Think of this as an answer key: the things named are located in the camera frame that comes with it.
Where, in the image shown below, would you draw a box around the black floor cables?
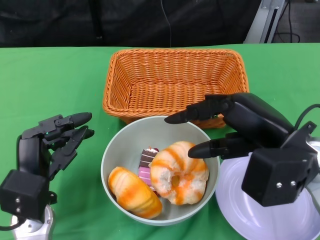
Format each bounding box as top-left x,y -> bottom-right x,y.
273,0 -> 301,44

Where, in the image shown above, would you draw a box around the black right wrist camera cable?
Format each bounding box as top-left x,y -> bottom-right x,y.
293,103 -> 320,131

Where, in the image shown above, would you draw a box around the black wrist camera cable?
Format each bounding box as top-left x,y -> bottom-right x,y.
293,103 -> 320,131
0,221 -> 22,231

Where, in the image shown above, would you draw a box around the pale green bowl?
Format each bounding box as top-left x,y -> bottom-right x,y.
100,115 -> 221,227

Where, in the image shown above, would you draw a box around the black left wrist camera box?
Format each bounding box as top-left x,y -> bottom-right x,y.
0,169 -> 58,223

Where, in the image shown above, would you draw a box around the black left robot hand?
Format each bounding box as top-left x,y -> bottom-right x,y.
16,111 -> 95,181

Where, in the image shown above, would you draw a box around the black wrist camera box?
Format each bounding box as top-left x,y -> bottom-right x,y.
241,121 -> 320,208
0,169 -> 58,223

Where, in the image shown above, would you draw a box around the orange striped ring bread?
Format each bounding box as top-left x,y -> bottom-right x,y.
149,141 -> 210,206

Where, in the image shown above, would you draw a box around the orange wicker basket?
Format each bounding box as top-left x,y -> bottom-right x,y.
102,48 -> 251,130

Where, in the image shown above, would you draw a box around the grey metal stand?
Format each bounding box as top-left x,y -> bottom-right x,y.
243,0 -> 286,45

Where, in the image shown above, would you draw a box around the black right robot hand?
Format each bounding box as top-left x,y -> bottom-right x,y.
164,92 -> 296,161

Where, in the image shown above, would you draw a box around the orange oval bread loaf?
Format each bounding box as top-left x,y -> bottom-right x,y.
107,166 -> 163,220

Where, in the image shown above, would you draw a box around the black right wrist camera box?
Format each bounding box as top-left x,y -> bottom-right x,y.
241,121 -> 320,208

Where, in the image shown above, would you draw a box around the lavender plate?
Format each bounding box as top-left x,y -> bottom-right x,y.
214,136 -> 320,240

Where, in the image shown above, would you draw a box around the chocolate layered cake slice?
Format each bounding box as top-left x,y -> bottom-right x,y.
138,146 -> 160,176

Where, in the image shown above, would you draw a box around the black backdrop cloth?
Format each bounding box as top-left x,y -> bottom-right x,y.
0,0 -> 261,48

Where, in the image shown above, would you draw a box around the black left wrist camera cable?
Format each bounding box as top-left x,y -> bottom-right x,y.
0,221 -> 22,231

